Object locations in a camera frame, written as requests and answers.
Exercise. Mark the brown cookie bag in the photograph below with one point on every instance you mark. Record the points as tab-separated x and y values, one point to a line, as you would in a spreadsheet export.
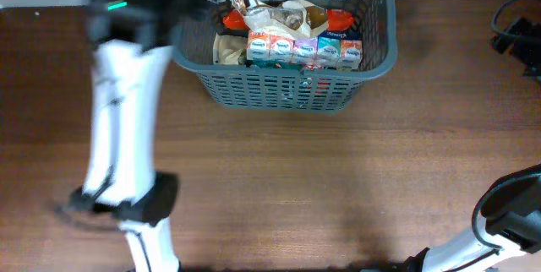
297	19

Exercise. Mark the San Remo spaghetti packet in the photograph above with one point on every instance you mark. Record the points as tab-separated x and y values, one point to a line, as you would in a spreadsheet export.
339	20

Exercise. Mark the Kleenex tissue multipack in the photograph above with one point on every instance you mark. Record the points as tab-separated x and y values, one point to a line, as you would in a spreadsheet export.
339	50

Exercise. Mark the grey plastic basket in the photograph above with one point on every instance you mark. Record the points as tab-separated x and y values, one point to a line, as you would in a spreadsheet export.
318	90

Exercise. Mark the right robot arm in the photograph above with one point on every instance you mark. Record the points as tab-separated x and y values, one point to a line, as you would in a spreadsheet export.
505	224

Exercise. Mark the green Nescafe coffee bag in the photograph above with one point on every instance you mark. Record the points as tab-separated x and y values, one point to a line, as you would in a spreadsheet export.
232	50

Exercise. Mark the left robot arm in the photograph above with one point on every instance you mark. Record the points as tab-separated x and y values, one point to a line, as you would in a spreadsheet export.
132	48

